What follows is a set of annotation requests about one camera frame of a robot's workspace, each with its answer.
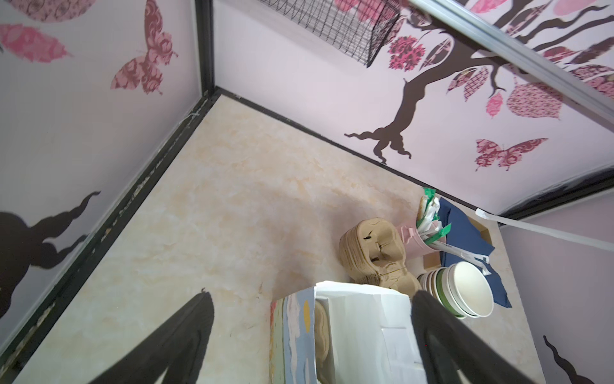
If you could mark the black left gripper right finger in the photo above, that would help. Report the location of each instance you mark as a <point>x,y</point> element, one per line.
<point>451,351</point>

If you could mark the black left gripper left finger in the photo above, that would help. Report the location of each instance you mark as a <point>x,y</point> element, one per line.
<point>173,353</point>

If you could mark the white paper takeout bag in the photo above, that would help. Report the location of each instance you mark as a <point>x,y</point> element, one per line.
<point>371,336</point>

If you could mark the single white straw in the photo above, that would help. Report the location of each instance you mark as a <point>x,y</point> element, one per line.
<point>579,239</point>

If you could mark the single cardboard cup carrier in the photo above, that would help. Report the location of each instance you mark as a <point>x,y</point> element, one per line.
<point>322,341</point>

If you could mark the stacked paper cups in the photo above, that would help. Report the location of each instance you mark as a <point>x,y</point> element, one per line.
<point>462,289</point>

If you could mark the brown cardboard napkin box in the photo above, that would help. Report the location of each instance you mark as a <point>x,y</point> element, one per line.
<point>433,260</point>

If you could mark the blue napkin stack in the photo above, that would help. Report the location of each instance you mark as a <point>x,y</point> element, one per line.
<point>465,236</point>

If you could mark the green wrapped stirrers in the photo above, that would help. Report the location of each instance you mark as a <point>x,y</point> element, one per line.
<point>428,223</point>

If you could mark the aluminium rail back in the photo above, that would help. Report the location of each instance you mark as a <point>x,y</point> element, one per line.
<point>585,99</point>

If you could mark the black wire basket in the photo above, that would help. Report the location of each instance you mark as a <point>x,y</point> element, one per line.
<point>358,29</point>

